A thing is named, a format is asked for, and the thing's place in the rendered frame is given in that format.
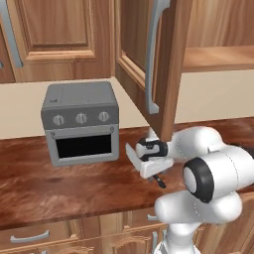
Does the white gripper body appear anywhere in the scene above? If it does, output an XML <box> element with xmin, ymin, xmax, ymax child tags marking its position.
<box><xmin>124</xmin><ymin>142</ymin><xmax>175</xmax><ymax>180</ymax></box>

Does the wooden lower cabinet door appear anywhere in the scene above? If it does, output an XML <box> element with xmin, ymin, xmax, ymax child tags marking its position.
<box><xmin>98</xmin><ymin>226</ymin><xmax>167</xmax><ymax>254</ymax></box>

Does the open wooden cabinet door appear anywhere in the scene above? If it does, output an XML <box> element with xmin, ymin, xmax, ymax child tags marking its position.
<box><xmin>114</xmin><ymin>0</ymin><xmax>193</xmax><ymax>142</ymax></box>

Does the wooden cabinet shelf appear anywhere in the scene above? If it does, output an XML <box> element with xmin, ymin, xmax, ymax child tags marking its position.
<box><xmin>183</xmin><ymin>45</ymin><xmax>254</xmax><ymax>73</ymax></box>

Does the closed wooden cabinet door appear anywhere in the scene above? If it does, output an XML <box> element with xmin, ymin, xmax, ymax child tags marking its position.
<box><xmin>5</xmin><ymin>0</ymin><xmax>116</xmax><ymax>83</ymax></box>

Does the narrow wooden cabinet door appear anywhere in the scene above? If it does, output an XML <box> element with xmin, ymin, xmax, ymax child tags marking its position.
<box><xmin>0</xmin><ymin>23</ymin><xmax>17</xmax><ymax>84</ymax></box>

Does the wooden drawer front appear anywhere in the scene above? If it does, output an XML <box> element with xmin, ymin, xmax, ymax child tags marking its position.
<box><xmin>79</xmin><ymin>206</ymin><xmax>167</xmax><ymax>238</ymax></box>
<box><xmin>0</xmin><ymin>219</ymin><xmax>81</xmax><ymax>254</ymax></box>

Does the grey toaster oven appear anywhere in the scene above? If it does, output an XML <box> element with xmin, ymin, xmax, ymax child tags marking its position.
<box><xmin>40</xmin><ymin>80</ymin><xmax>121</xmax><ymax>168</ymax></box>

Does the grey lower door handle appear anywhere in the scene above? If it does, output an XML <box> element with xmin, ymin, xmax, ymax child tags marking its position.
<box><xmin>151</xmin><ymin>230</ymin><xmax>160</xmax><ymax>254</ymax></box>

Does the grey open door handle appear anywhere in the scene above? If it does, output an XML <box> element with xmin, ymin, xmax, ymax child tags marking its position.
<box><xmin>144</xmin><ymin>0</ymin><xmax>172</xmax><ymax>116</ymax></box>

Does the grey closed door handle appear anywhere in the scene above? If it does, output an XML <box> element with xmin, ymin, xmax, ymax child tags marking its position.
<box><xmin>0</xmin><ymin>0</ymin><xmax>25</xmax><ymax>69</ymax></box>

